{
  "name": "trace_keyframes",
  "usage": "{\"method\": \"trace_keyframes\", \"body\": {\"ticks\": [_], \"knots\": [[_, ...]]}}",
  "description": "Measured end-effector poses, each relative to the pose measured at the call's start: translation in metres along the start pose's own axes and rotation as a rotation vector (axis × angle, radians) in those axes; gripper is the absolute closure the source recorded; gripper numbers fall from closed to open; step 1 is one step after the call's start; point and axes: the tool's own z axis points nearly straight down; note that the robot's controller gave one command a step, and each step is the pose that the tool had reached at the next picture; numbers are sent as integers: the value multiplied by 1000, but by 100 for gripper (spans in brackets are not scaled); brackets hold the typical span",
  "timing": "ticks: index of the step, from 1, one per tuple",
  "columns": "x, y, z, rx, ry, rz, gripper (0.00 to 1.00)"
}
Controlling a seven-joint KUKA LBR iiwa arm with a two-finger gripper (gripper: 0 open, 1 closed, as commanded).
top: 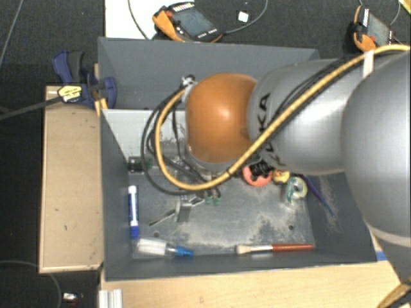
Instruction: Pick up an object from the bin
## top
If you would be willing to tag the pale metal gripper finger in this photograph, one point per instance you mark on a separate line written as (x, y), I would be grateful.
(184, 212)
(162, 217)

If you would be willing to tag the blue and white marker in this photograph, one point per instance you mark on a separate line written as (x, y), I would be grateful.
(133, 210)

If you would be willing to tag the clear tube with blue cap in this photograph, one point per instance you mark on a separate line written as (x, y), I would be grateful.
(154, 247)

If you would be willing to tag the pink ball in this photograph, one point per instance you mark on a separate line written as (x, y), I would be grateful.
(253, 181)

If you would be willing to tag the small black block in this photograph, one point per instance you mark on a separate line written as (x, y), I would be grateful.
(135, 165)

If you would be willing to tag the grey metal bin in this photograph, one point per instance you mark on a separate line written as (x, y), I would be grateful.
(244, 223)

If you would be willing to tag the yellow toy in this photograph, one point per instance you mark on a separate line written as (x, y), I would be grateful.
(280, 176)

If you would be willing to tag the pale wood board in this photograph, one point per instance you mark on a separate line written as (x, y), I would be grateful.
(70, 184)

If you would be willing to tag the clear tape roll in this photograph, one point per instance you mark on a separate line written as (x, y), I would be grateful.
(297, 189)

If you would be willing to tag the purple stick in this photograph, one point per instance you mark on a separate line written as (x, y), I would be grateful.
(316, 195)

